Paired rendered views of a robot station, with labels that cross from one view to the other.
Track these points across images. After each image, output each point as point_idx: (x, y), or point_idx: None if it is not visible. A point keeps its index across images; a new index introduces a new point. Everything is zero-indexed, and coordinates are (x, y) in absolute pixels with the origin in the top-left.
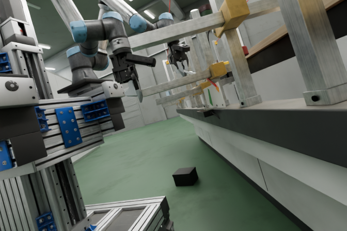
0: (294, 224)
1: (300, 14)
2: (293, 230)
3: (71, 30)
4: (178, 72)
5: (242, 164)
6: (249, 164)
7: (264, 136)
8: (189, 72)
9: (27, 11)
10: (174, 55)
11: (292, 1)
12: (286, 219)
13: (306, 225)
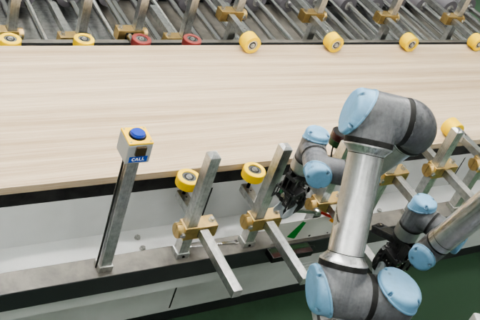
0: (189, 315)
1: (427, 193)
2: (200, 319)
3: (464, 243)
4: (286, 216)
5: (98, 311)
6: (137, 297)
7: (378, 239)
8: (304, 211)
9: None
10: (304, 195)
11: (428, 189)
12: (181, 318)
13: (230, 297)
